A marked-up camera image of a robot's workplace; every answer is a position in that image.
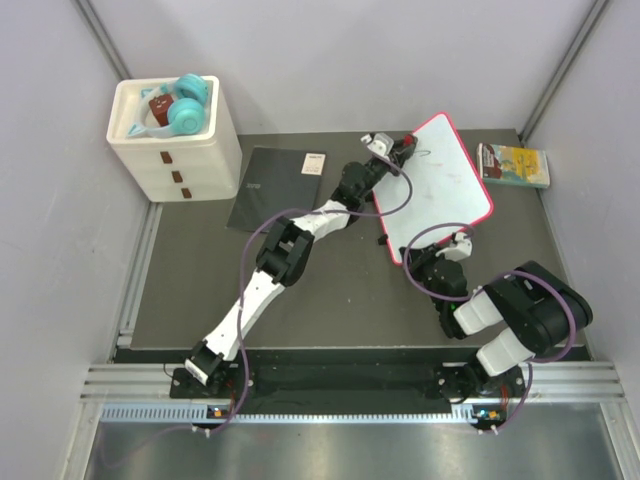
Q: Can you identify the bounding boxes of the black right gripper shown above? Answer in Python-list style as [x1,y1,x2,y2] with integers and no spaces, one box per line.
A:
[401,244,450,312]

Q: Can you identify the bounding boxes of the pink framed whiteboard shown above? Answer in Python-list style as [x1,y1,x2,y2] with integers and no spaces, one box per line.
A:
[373,112,494,265]

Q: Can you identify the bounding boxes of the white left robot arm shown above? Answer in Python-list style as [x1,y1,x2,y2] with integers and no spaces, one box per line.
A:
[184,133,418,397]

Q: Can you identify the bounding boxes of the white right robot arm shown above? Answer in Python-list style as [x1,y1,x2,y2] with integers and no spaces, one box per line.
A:
[400,241,593,396]

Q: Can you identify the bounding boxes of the yellow green book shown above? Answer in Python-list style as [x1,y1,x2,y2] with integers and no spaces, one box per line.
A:
[476,143,551,189]

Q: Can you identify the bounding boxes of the black notebook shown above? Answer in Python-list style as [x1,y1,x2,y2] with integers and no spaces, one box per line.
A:
[227,147,327,232]

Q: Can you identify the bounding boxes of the white drawer unit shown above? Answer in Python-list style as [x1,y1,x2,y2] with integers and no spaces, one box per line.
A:
[106,75,242,203]

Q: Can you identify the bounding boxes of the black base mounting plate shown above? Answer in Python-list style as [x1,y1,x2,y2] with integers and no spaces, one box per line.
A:
[169,347,525,414]

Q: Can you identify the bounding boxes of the teal cat ear headphones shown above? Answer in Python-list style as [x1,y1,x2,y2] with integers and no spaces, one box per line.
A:
[127,74,209,139]

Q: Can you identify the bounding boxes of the brown cube toy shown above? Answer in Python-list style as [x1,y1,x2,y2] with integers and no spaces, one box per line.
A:
[148,93,174,127]

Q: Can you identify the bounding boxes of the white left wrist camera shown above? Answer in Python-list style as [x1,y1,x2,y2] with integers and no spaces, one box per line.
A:
[360,132,394,159]

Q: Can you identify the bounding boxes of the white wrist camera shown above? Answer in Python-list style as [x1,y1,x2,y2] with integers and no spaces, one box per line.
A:
[436,232,473,262]
[360,132,394,159]

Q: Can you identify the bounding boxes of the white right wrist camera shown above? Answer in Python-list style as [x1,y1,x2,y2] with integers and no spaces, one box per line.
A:
[436,232,473,262]

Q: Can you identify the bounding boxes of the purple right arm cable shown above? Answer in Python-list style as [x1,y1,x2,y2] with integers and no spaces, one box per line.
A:
[402,222,577,434]

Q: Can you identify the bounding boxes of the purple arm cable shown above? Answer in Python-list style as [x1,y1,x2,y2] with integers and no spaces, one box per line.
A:
[192,135,414,434]
[402,222,577,434]

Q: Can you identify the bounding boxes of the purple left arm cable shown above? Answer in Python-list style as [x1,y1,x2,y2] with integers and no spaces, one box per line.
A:
[192,135,414,434]

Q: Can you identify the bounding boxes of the grey slotted cable duct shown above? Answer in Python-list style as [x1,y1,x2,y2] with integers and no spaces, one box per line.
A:
[100,403,499,425]

